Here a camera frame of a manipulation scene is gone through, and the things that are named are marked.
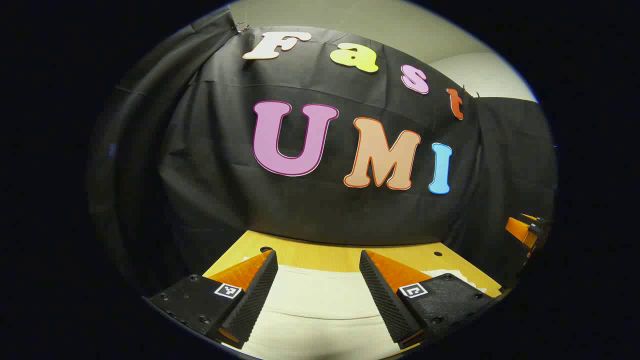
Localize black backdrop cloth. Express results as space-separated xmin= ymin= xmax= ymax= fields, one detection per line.
xmin=85 ymin=7 xmax=558 ymax=301

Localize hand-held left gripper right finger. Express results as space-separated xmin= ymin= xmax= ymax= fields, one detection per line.
xmin=358 ymin=249 xmax=502 ymax=350

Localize cream white jeans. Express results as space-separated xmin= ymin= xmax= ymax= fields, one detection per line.
xmin=242 ymin=256 xmax=487 ymax=360

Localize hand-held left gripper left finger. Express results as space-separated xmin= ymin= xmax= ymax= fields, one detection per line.
xmin=142 ymin=249 xmax=279 ymax=350

